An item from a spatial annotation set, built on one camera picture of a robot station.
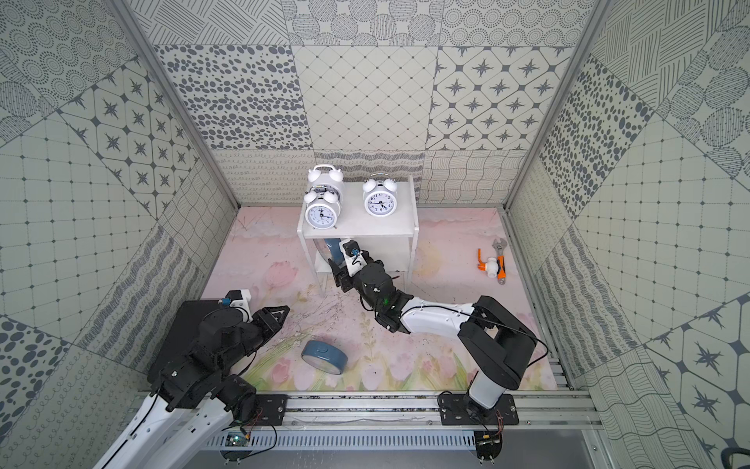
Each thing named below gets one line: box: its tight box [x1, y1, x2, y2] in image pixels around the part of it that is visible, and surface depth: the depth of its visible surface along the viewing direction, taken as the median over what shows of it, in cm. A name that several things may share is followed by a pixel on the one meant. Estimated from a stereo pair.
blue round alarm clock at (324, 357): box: [300, 340, 348, 376], surface depth 75 cm
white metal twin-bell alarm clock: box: [362, 178, 399, 218], surface depth 70 cm
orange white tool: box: [477, 248, 507, 280], surface depth 102 cm
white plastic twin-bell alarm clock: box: [307, 164, 344, 200], surface depth 71 cm
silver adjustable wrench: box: [491, 238, 508, 286], surface depth 104 cm
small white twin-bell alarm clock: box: [303, 189, 341, 231], surface depth 67 cm
